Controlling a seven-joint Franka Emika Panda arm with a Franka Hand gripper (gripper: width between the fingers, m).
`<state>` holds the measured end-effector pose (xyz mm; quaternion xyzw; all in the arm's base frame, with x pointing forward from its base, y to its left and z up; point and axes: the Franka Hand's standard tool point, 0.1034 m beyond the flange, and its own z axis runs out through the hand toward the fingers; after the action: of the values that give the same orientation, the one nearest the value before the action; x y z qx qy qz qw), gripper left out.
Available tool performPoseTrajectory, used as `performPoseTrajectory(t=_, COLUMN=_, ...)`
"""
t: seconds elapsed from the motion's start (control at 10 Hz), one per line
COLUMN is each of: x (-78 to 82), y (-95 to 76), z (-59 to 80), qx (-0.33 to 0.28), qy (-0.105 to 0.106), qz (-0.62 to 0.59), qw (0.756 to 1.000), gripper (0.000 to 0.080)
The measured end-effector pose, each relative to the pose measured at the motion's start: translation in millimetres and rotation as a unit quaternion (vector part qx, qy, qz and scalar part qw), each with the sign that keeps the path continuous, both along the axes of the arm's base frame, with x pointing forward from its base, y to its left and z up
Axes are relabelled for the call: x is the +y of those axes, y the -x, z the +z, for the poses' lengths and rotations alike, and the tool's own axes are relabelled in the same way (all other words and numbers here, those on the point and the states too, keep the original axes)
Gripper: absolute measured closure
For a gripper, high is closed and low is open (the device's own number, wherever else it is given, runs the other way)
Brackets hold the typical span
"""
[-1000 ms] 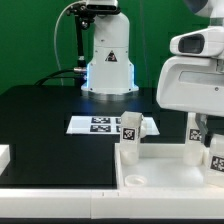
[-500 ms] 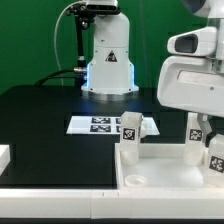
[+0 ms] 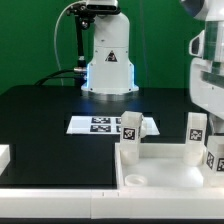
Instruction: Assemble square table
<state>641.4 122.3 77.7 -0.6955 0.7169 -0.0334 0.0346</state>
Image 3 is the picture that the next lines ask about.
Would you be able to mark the white obstacle fence rail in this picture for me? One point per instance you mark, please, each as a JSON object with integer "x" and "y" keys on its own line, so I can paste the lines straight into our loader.
{"x": 121, "y": 202}

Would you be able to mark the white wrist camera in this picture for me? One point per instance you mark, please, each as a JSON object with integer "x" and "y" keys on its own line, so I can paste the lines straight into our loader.
{"x": 196, "y": 45}

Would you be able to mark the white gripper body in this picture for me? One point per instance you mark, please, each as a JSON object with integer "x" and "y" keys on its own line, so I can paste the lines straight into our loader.
{"x": 208, "y": 96}

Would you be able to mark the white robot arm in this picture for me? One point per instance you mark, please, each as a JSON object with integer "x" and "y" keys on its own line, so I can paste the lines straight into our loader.
{"x": 110, "y": 72}

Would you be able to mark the white square tabletop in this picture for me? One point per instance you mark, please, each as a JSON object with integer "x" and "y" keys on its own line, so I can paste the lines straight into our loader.
{"x": 163, "y": 165}

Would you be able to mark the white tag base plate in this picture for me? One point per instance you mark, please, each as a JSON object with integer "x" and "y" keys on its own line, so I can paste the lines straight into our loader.
{"x": 94, "y": 125}

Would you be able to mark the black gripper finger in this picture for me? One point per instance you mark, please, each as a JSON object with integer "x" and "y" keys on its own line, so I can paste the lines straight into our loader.
{"x": 217, "y": 125}

